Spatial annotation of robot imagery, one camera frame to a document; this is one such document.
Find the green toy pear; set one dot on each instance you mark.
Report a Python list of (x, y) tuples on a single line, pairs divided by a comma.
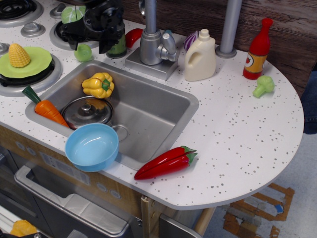
[(83, 53)]

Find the silver toy faucet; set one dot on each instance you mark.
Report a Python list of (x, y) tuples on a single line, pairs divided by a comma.
[(157, 54)]

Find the red toy chili pepper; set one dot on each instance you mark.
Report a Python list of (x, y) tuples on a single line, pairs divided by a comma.
[(171, 161)]

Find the grey vertical pole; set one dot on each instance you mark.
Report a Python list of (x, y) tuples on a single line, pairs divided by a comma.
[(226, 48)]

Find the green toy broccoli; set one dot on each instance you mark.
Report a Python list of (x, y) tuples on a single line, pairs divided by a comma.
[(265, 84)]

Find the green toy cabbage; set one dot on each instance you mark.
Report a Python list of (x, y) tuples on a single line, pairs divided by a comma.
[(72, 14)]

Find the silver stove knob rear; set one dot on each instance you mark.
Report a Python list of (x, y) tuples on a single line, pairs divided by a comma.
[(57, 11)]

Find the silver stove knob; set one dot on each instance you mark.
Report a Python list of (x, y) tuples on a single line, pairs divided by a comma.
[(57, 11), (4, 47), (32, 29)]

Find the red toy pepper piece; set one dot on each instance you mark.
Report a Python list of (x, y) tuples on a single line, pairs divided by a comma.
[(133, 36)]

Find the yellow object bottom left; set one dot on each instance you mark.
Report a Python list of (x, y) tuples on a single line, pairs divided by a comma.
[(22, 228)]

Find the stainless steel sink basin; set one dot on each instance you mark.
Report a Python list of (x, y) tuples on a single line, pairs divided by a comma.
[(148, 116)]

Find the left front stove burner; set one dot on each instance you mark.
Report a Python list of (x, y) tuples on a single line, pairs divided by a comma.
[(50, 80)]

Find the yellow toy bell pepper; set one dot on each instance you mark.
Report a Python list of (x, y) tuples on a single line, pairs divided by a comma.
[(100, 85)]

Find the purple toy onion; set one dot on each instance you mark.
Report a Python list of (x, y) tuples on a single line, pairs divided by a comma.
[(190, 39)]

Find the silver stove knob left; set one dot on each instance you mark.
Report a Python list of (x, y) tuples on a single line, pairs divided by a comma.
[(4, 47)]

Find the cream toy detergent bottle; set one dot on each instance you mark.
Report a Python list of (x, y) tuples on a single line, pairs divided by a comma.
[(200, 59)]

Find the green labelled toy can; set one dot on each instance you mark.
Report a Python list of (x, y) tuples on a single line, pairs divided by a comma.
[(118, 50)]

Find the silver pot with lid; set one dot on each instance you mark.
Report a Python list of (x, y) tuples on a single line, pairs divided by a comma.
[(87, 110)]

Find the silver oven door handle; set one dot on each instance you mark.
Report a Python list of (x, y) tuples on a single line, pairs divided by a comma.
[(73, 216)]

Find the wooden cabinet leg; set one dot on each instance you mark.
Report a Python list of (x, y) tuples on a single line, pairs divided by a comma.
[(204, 220)]

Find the green plastic plate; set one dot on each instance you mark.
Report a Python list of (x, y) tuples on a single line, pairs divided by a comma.
[(40, 60)]

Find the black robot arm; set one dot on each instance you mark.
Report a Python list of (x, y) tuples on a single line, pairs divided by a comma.
[(102, 22)]

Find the red toy ketchup bottle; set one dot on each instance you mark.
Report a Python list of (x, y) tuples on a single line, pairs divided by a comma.
[(258, 52)]

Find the light blue plastic bowl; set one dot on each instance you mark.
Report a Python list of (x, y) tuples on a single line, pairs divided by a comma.
[(92, 147)]

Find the yellow toy corn cob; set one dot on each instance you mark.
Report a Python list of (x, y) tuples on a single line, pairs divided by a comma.
[(18, 57)]

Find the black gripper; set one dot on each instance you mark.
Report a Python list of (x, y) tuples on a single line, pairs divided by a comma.
[(76, 32)]

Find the back left stove burner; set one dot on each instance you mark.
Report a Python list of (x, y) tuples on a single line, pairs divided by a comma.
[(15, 13)]

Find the orange toy carrot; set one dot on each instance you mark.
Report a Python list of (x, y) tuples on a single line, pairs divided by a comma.
[(44, 107)]

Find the blue jeans person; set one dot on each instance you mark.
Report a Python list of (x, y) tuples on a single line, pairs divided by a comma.
[(309, 103)]

